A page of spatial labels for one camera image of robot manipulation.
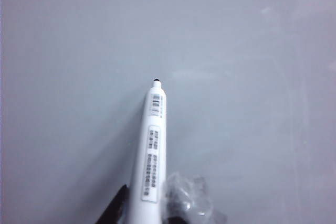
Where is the black marker pen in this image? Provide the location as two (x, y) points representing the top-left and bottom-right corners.
(125, 77), (169, 224)

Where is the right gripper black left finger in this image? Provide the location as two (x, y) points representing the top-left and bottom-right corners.
(96, 184), (131, 224)

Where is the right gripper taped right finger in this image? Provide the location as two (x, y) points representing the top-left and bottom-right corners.
(162, 173), (229, 224)

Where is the white whiteboard with black frame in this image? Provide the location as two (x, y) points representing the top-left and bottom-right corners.
(0, 0), (336, 224)

